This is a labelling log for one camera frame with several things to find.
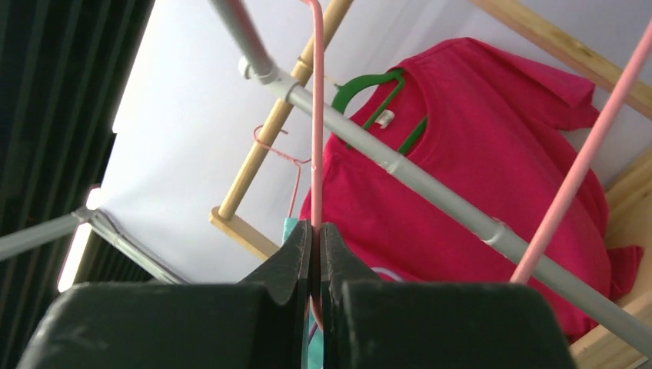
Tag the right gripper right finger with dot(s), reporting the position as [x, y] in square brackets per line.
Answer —
[373, 323]

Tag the silver metal clothes rack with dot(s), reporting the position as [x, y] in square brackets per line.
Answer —
[256, 64]

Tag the red t-shirt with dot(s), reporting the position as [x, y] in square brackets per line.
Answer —
[494, 134]

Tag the wooden clothes rack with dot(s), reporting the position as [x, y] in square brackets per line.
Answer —
[522, 20]

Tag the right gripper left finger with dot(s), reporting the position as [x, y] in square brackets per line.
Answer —
[259, 322]

